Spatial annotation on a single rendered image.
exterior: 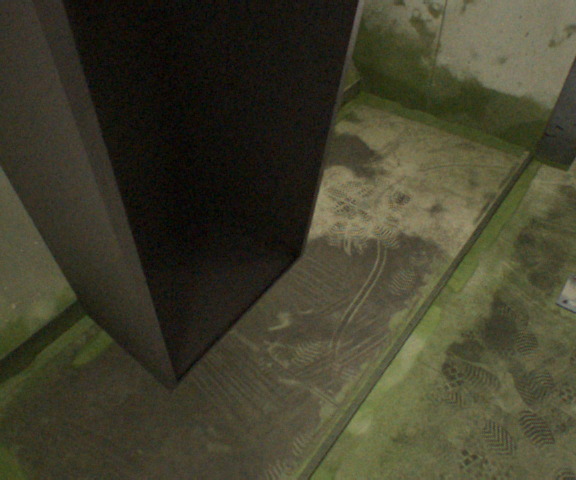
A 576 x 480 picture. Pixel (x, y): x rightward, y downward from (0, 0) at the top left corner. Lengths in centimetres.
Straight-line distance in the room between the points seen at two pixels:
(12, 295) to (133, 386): 56
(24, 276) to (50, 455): 65
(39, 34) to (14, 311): 159
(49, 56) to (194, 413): 143
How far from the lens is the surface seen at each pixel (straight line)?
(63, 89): 51
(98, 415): 186
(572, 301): 223
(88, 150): 56
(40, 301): 200
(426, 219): 230
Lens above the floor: 162
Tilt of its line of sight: 47 degrees down
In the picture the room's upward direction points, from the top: 5 degrees counter-clockwise
